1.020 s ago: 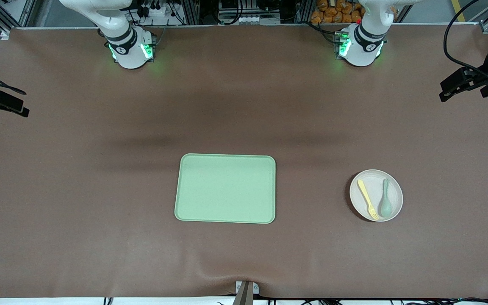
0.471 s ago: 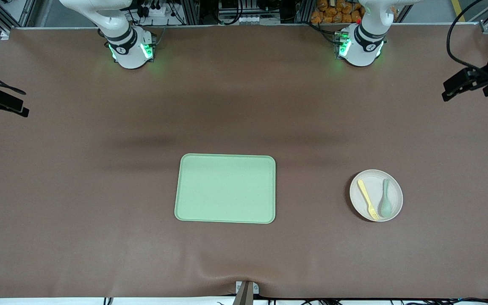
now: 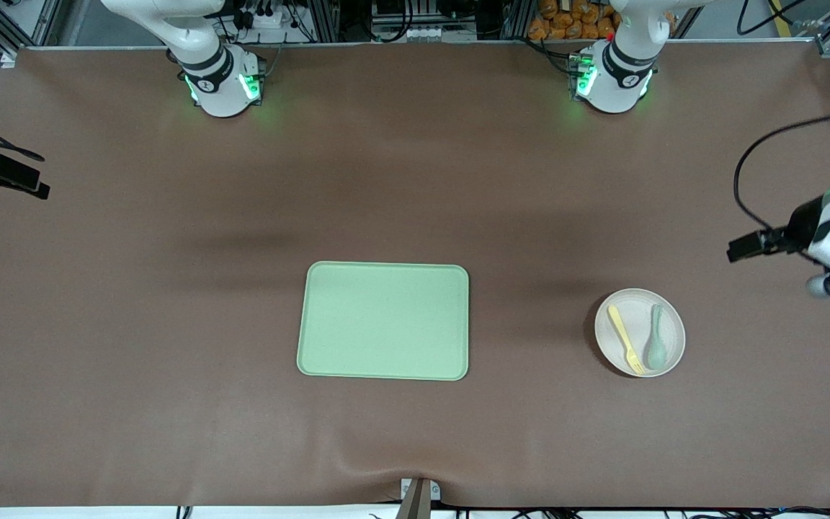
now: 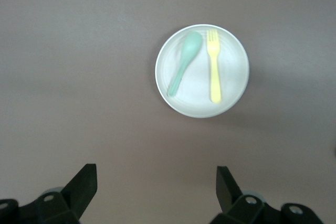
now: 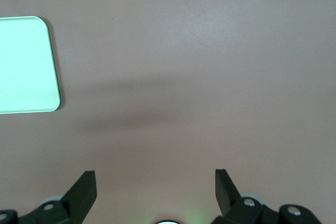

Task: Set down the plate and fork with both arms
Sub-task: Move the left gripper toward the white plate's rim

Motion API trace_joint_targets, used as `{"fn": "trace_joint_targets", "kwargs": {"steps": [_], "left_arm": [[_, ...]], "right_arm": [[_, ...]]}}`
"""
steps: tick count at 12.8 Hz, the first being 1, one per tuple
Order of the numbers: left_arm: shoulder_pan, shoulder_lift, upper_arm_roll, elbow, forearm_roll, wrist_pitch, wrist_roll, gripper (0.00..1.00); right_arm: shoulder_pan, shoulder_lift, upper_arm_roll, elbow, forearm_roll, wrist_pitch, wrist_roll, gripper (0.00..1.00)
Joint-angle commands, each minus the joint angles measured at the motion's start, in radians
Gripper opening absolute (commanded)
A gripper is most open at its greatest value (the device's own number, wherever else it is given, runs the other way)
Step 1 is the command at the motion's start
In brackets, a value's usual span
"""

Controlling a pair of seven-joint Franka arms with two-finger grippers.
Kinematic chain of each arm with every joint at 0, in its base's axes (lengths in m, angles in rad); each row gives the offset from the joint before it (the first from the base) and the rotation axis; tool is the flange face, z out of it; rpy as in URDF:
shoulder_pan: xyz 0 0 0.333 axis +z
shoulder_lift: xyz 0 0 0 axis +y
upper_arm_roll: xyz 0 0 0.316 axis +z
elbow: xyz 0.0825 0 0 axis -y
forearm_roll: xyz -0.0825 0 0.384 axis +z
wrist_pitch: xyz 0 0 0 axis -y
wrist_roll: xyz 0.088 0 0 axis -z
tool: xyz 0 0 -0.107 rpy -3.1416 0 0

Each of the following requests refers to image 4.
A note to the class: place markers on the round speckled white plate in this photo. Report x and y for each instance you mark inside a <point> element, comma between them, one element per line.
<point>195,82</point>

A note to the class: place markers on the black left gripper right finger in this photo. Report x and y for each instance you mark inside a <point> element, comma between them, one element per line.
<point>231,200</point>

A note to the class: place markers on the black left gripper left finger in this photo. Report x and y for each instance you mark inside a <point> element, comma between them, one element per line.
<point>76,197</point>

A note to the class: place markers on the mint green plastic spoon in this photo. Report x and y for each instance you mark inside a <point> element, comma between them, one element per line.
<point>193,44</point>

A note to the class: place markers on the yellow plastic fork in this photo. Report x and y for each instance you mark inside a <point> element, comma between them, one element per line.
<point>214,77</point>

